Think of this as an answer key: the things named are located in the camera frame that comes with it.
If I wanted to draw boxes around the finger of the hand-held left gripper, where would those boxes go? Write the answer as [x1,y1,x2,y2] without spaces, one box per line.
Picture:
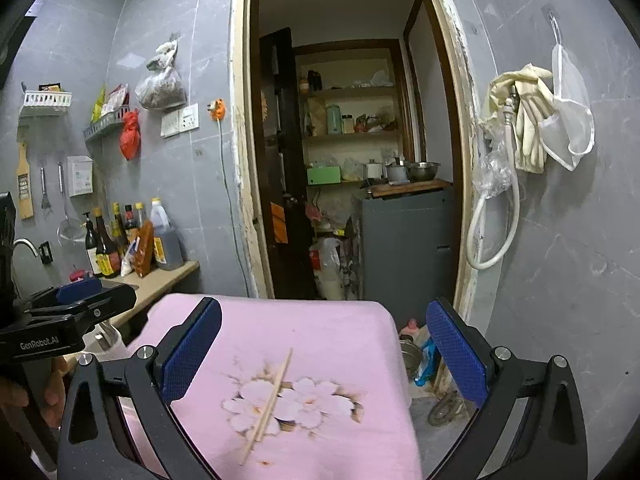
[20,277,104,315]
[24,284,139,330]

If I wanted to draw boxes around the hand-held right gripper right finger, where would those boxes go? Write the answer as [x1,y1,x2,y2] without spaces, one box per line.
[425,296,588,480]

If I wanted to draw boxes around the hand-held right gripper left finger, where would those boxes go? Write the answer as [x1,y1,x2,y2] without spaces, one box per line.
[57,296,223,480]

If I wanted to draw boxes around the white utensil holder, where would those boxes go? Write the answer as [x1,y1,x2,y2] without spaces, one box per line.
[94,321,126,361]

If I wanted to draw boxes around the wooden chopstick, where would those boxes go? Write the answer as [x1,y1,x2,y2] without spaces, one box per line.
[240,347,295,466]

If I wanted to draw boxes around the person's left hand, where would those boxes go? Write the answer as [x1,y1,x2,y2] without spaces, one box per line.
[0,356,72,429]

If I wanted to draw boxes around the blue white detergent pouch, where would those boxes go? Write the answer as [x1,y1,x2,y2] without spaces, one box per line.
[414,337,441,386]

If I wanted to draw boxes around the dark pump bottle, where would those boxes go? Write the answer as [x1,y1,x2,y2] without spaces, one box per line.
[83,211,103,276]

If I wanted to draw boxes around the metal floor basin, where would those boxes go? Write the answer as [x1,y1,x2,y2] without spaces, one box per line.
[398,339,424,381]

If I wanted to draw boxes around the dark sauce bottle yellow label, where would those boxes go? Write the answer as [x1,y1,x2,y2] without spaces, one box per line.
[94,208,123,280]

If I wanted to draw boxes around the pink cap bottle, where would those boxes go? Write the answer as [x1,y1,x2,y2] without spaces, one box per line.
[399,318,426,344]

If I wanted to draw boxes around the orange brown sauce pouch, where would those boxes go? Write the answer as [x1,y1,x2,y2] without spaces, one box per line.
[133,220,155,279]

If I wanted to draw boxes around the metal mesh strainer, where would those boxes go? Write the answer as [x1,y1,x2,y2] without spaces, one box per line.
[57,162,87,242]

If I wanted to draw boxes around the round metal stand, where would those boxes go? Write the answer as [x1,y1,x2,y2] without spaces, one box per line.
[428,390,476,429]

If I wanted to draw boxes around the metal faucet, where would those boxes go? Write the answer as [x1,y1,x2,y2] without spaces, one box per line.
[11,238,40,281]

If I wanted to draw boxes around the dark sauce bottle yellow cap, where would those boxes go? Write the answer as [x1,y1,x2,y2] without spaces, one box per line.
[111,202,127,261]

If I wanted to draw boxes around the large oil jug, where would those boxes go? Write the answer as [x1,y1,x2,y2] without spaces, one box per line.
[149,197,185,271]

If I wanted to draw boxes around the metal peeler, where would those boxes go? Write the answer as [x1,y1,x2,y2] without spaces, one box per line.
[39,166,54,211]

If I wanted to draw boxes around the wooden grater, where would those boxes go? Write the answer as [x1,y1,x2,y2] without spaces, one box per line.
[16,142,35,221]

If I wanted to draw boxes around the grey cabinet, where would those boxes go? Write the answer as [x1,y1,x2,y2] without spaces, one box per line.
[360,185,455,329]

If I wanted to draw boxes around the pink floral cloth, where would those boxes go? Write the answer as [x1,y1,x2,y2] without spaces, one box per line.
[120,292,426,480]

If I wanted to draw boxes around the white plastic bag red print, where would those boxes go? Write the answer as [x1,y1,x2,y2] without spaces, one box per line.
[309,237,346,301]

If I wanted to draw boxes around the orange door sticker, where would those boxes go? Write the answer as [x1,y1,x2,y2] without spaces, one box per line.
[270,201,289,245]

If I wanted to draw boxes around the wooden board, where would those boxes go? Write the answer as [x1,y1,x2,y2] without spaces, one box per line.
[368,178,447,199]

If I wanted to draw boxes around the yellow snack packet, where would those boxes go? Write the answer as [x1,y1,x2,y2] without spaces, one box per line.
[90,85,109,124]

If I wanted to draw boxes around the metal bowl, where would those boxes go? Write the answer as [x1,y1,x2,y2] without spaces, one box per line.
[403,160,442,182]

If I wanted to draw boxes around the clear plastic bag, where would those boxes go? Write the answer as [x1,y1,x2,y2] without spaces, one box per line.
[477,120,521,196]

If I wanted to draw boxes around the metal pot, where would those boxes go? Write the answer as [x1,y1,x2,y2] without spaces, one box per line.
[384,157,411,184]

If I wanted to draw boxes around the clear bag of dried goods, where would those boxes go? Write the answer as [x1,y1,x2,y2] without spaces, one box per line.
[134,39,189,112]

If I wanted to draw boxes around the green box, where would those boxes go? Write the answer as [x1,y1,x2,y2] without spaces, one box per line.
[306,166,342,187]

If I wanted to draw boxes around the dark wooden door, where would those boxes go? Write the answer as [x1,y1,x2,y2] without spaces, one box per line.
[258,27,319,301]

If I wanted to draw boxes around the cream rubber gloves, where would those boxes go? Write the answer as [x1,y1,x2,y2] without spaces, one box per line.
[487,63,556,175]

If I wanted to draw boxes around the white mesh bag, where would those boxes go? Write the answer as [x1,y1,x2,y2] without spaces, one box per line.
[538,42,596,172]

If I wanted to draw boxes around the brown paper bag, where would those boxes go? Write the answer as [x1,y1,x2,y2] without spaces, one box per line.
[305,97,329,137]

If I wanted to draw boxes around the wooden shelf unit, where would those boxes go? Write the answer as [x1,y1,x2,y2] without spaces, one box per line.
[292,42,417,187]

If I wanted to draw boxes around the white wall box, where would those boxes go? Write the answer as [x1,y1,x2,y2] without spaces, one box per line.
[67,155,95,197]

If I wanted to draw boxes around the grey wall rack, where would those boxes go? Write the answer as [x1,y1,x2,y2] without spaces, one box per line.
[83,107,132,144]

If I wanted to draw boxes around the white hose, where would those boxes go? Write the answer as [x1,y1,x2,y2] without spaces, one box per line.
[465,95,522,269]

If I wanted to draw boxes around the white power cable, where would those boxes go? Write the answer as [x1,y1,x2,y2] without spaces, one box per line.
[218,119,251,297]

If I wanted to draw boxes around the beige door frame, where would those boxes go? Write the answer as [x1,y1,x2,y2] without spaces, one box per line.
[231,0,481,322]

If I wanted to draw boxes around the white wall basket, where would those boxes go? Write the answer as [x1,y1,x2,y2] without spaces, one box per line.
[19,90,74,119]

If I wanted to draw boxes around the white wall tap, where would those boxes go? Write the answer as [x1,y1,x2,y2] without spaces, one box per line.
[502,84,519,126]

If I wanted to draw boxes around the metal wall hook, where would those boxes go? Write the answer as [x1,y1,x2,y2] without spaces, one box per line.
[542,4,564,44]

